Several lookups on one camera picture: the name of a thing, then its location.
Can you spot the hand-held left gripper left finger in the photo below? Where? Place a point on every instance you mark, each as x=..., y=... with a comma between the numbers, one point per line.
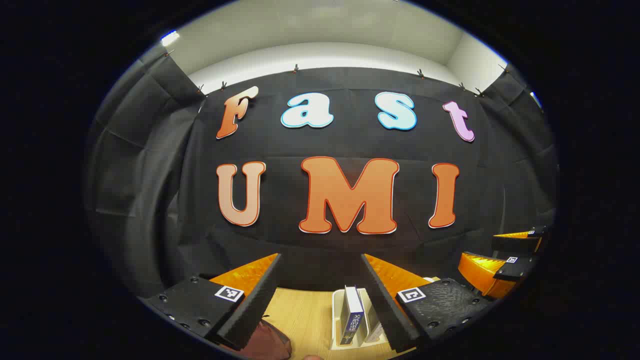
x=252, y=305

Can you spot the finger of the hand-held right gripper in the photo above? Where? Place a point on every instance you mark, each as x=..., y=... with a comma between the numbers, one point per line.
x=515, y=271
x=515, y=244

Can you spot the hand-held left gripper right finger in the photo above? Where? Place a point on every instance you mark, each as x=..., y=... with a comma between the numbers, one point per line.
x=387, y=310

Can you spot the blue spine book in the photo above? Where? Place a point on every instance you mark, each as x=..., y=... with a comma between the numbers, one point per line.
x=352, y=315

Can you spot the maroon schoolbag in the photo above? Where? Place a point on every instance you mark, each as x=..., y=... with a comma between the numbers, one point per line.
x=267, y=342

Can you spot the white plastic bookshelf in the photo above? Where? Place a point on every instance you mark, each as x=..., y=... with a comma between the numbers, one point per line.
x=337, y=320

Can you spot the black backdrop cloth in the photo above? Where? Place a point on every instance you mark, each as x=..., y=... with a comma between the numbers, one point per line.
x=350, y=142

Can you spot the row of black backdrop clips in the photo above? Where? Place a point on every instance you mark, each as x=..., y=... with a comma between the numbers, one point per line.
x=296, y=68

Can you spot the ceiling light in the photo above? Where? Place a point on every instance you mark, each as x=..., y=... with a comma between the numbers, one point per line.
x=170, y=38

